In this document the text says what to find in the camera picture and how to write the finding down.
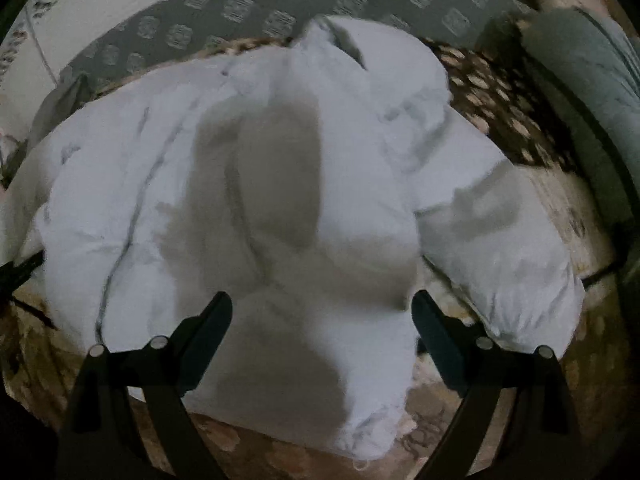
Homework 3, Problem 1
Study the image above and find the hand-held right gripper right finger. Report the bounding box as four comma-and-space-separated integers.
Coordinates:
410, 290, 583, 480

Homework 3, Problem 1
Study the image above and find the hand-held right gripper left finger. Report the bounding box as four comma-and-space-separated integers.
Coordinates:
55, 290, 235, 480

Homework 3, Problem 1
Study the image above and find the white puffer jacket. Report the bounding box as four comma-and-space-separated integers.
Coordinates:
0, 15, 586, 461

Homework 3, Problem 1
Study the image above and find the brown floral blanket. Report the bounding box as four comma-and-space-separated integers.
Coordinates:
0, 35, 640, 480

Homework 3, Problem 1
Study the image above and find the grey cloth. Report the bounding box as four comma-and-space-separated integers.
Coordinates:
27, 72, 96, 151

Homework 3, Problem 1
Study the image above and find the grey-green cloth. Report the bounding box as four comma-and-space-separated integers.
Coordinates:
520, 7, 640, 226

